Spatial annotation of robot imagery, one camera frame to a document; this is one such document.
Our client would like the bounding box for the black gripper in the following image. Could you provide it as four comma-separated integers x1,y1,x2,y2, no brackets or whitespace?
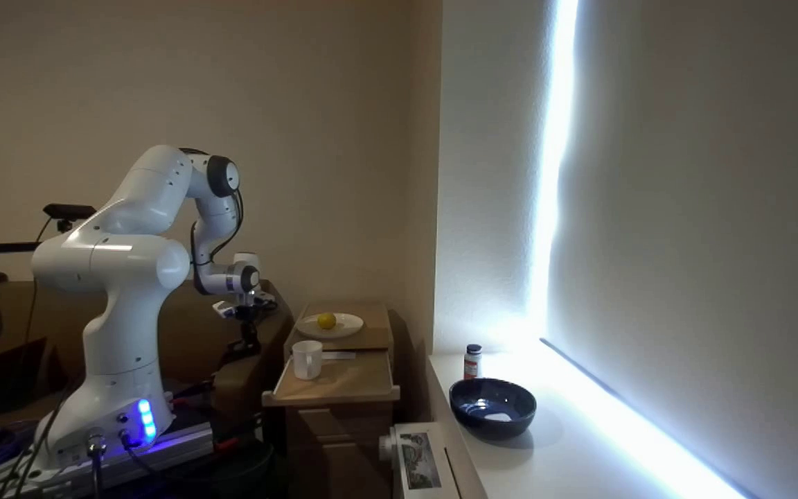
211,290,280,358

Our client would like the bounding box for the light wooden drawer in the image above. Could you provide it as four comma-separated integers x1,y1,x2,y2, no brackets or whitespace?
260,345,401,411

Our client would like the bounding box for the white mug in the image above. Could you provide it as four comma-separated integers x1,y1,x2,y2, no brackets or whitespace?
289,338,328,381

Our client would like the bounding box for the white round plate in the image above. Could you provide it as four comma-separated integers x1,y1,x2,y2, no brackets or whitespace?
294,309,366,340

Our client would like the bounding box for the light wooden cabinet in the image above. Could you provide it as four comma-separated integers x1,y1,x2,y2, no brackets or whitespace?
280,302,412,499

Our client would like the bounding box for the small red bottle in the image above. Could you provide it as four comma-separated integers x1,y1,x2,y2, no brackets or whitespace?
462,340,486,381

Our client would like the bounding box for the dark blue bowl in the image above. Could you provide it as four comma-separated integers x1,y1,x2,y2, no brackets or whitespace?
450,376,540,441

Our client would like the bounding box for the white window blind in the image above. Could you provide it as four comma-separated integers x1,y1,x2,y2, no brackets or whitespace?
533,0,798,499

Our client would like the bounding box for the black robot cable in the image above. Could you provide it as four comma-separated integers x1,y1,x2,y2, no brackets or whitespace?
189,187,246,297

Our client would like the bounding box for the aluminium rail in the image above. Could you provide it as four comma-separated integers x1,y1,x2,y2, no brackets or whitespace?
0,417,220,499

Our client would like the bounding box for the black camera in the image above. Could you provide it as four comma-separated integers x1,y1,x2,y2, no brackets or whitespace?
42,201,98,234

